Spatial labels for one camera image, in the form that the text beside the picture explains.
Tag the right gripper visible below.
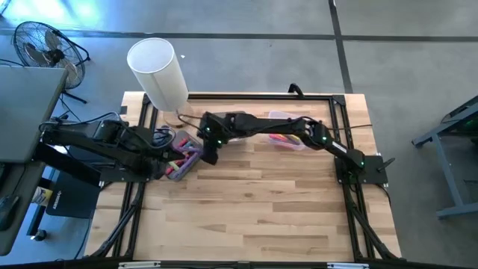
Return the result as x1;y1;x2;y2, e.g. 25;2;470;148
199;111;236;166

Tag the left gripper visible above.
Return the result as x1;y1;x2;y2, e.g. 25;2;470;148
140;147;187;180

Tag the pink fat highlighter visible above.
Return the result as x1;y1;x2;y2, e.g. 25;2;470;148
166;158;190;177

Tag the smoky transparent bin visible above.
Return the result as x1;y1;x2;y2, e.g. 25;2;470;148
164;129;205;183

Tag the clear plastic bin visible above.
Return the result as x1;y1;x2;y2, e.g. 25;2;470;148
267;109;314;152

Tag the white cylindrical table lamp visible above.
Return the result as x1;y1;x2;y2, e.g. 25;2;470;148
125;37;194;129

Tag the black hook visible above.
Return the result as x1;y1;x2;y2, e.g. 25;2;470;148
287;82;305;99

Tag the black desk beam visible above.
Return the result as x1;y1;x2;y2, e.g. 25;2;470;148
31;143;104;188

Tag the white label strip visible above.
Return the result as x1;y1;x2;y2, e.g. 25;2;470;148
118;261;161;269
326;262;370;269

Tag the black computer tower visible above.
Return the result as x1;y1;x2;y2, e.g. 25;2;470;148
45;143;113;220

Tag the yellow white packet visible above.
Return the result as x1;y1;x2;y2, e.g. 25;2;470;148
31;185;53;207

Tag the grey desk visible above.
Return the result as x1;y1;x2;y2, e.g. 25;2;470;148
0;65;69;257

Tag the black caster wheel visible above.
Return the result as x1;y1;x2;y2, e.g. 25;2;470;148
31;228;49;243

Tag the black floor fan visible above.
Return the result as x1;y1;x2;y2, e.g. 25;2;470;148
12;21;91;105

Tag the grey metal stand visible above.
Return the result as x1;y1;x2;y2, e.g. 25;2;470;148
412;95;478;220

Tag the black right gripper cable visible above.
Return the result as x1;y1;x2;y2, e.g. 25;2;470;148
176;112;205;134

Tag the black aluminium table frame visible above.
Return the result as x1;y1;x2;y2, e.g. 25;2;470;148
84;92;403;262

